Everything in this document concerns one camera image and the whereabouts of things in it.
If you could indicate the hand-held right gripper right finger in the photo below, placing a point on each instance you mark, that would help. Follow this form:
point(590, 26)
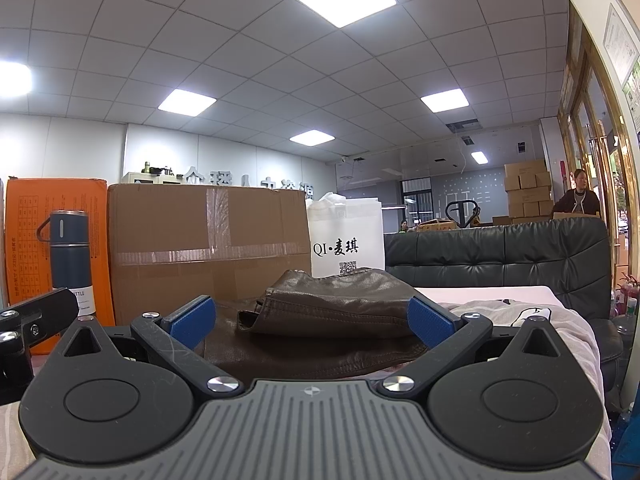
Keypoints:
point(430, 322)

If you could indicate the cartoon printed blanket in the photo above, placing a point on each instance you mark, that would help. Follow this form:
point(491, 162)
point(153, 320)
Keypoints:
point(577, 332)

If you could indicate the open cardboard box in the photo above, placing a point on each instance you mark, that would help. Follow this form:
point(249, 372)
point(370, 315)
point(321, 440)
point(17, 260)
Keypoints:
point(437, 225)

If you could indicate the black leather sofa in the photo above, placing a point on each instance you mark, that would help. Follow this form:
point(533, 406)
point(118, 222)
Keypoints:
point(500, 255)

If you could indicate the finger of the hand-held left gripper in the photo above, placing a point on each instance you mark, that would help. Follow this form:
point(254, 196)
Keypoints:
point(15, 375)
point(50, 310)

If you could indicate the large brown taped carton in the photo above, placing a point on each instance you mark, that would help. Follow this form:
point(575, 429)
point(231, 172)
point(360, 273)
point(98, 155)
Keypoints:
point(175, 230)

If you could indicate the dark blue thermos bottle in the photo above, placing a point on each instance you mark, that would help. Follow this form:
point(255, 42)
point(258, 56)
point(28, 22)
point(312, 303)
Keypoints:
point(70, 260)

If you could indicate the pallet jack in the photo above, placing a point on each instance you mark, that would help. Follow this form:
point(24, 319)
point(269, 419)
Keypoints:
point(457, 207)

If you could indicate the brown leather jacket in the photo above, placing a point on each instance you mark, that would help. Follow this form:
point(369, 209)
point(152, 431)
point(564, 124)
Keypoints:
point(325, 305)

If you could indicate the grey metal cabinet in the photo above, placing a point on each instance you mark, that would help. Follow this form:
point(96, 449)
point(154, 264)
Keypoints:
point(150, 178)

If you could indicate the orange cardboard box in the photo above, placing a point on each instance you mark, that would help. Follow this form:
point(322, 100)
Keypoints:
point(30, 240)

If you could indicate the clear water jug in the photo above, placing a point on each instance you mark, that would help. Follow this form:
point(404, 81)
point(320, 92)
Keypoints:
point(627, 320)

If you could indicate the gold framed glass door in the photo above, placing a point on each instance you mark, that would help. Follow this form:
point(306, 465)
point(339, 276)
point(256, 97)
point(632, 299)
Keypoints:
point(595, 125)

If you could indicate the stack of cardboard boxes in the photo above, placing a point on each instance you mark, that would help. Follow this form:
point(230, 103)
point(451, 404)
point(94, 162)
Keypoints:
point(527, 185)

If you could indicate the white shopping bag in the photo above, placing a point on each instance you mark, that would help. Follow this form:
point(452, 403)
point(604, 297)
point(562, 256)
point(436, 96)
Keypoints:
point(345, 230)

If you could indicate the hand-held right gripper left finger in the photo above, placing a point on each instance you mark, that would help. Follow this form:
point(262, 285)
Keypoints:
point(190, 322)

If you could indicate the white wall notice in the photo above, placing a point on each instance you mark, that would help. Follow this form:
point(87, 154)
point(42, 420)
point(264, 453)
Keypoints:
point(620, 40)

